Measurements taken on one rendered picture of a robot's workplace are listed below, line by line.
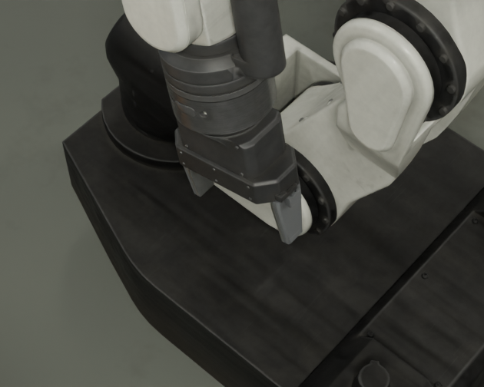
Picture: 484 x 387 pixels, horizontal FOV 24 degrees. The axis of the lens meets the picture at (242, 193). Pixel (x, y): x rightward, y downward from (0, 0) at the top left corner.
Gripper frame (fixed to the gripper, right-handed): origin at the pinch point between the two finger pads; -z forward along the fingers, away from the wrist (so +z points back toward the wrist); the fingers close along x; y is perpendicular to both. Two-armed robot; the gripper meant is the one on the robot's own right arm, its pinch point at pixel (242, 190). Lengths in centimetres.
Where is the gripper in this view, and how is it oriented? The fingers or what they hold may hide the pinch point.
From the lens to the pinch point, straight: 100.8
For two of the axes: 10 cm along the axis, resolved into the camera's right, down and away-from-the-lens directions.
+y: 6.4, -6.1, 4.6
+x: 7.5, 3.9, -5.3
